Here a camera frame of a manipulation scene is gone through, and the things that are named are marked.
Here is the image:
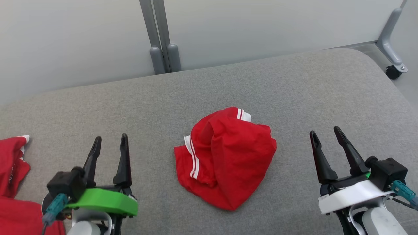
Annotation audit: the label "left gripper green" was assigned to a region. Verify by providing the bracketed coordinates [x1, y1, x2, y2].
[67, 133, 138, 216]

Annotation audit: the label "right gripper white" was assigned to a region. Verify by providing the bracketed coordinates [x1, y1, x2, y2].
[309, 126, 393, 215]

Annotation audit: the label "red shorts with white trim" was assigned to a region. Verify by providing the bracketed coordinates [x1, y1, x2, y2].
[174, 107, 277, 211]

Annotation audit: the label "red garment with white print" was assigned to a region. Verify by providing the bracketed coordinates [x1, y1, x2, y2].
[0, 135, 66, 235]

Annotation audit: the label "black caster wheel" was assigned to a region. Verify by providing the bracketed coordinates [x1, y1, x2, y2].
[385, 65, 403, 80]

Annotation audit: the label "grey partition foot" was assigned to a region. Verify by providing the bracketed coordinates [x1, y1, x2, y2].
[376, 0, 409, 74]

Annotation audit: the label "right teal camera cable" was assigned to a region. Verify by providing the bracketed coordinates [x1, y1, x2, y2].
[389, 180, 418, 208]

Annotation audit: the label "teal camera cable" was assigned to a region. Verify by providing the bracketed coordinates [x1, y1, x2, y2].
[389, 180, 418, 208]
[41, 193, 69, 235]

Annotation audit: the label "left teal camera cable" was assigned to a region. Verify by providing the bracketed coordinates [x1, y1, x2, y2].
[41, 193, 69, 235]

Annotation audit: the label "grey partition post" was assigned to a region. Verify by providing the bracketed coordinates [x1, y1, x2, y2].
[153, 0, 182, 73]
[139, 0, 166, 75]

